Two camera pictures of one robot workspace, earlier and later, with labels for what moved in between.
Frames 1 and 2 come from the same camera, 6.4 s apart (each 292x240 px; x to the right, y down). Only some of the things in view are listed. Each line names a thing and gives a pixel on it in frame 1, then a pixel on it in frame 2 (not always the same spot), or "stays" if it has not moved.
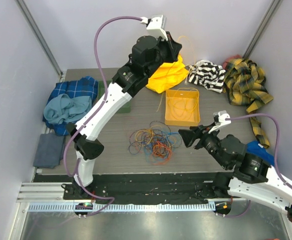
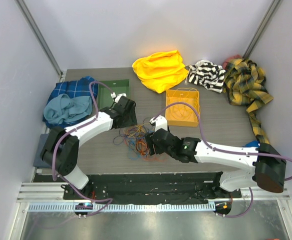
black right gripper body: x=209 y=141 → x=158 y=149
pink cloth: x=235 y=57 stays
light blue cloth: x=63 y=108 stays
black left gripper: x=171 y=45 → x=131 y=120
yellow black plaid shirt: x=244 y=84 stays
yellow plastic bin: x=182 y=108 stays
